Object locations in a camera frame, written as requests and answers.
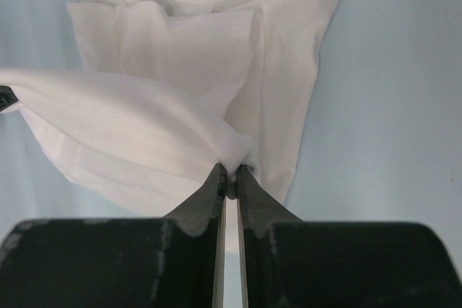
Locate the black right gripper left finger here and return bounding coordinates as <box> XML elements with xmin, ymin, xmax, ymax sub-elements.
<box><xmin>1</xmin><ymin>164</ymin><xmax>227</xmax><ymax>307</ymax></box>

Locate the white floral print t-shirt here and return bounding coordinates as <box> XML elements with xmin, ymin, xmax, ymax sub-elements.
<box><xmin>1</xmin><ymin>0</ymin><xmax>339</xmax><ymax>215</ymax></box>

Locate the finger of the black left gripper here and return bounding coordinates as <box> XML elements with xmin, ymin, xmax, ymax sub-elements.
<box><xmin>0</xmin><ymin>85</ymin><xmax>17</xmax><ymax>112</ymax></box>

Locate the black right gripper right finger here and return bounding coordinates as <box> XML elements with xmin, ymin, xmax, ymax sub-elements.
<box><xmin>236</xmin><ymin>166</ymin><xmax>461</xmax><ymax>307</ymax></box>

